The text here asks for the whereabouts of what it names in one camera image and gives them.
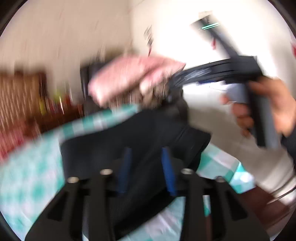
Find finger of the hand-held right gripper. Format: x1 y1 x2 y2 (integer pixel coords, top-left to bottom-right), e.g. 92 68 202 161
170 70 232 87
178 58 232 76

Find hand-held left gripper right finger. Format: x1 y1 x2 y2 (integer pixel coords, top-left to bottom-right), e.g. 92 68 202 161
161 146 270 241

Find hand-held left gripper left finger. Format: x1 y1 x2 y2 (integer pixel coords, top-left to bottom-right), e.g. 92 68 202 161
24 147 133 241

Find black pants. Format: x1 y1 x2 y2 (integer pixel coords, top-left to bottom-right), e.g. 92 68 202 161
60 100 212 241

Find person's right hand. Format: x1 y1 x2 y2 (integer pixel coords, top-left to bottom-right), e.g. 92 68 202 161
220 77 296 138

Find pink pillow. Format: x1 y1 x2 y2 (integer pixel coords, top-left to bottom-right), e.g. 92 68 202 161
88 56 186 106

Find dark wooden nightstand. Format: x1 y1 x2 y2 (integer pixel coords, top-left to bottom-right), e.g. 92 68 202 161
28 102 85 135

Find teal white checked bed sheet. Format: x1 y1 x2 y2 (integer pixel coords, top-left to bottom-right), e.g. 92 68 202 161
0 104 255 241

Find black chair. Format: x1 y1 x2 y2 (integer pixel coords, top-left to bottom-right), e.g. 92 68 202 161
80 62 109 116

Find red floral blanket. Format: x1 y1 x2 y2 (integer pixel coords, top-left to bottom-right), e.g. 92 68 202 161
0 123 41 160

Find tufted beige headboard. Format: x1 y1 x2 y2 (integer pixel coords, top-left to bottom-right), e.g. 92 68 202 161
0 72 47 130

